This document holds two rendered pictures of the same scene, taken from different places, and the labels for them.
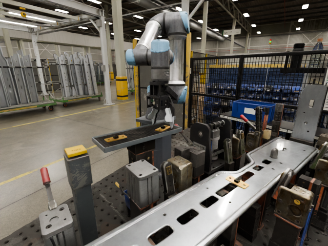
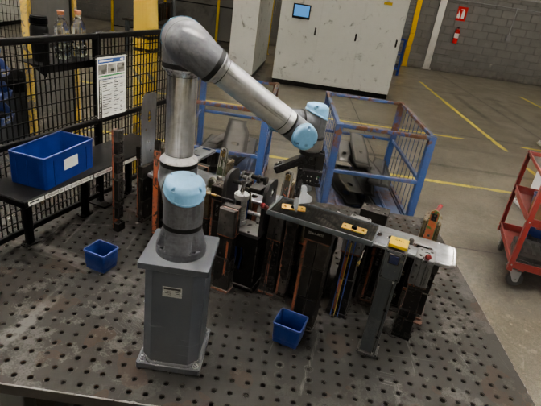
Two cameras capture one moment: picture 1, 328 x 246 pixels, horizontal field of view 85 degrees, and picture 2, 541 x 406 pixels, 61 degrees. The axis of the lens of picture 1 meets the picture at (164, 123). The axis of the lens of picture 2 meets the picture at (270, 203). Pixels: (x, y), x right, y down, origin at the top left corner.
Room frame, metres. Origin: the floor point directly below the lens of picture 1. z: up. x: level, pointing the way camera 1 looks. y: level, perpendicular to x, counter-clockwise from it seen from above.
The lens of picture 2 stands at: (1.66, 1.19, 1.86)
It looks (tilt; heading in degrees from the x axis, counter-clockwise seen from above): 25 degrees down; 237
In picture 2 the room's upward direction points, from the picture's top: 9 degrees clockwise
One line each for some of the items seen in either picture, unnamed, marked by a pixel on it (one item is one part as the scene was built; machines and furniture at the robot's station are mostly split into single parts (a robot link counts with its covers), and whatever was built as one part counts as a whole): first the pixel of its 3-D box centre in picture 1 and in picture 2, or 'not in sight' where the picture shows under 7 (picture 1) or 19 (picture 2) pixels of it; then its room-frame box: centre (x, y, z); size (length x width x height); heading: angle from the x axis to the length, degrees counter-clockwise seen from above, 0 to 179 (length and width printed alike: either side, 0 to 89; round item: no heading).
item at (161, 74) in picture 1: (160, 74); (311, 143); (0.77, 0.01, 1.40); 0.08 x 0.08 x 0.05
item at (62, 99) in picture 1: (75, 82); not in sight; (7.82, 3.77, 0.88); 1.91 x 1.01 x 1.76; 149
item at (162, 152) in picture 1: (156, 143); (177, 301); (1.22, 0.05, 0.90); 0.21 x 0.21 x 0.40; 57
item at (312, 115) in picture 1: (308, 113); (149, 129); (1.05, -0.87, 1.17); 0.12 x 0.01 x 0.34; 38
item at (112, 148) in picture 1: (140, 133); (323, 219); (0.73, 0.10, 1.16); 0.37 x 0.14 x 0.02; 128
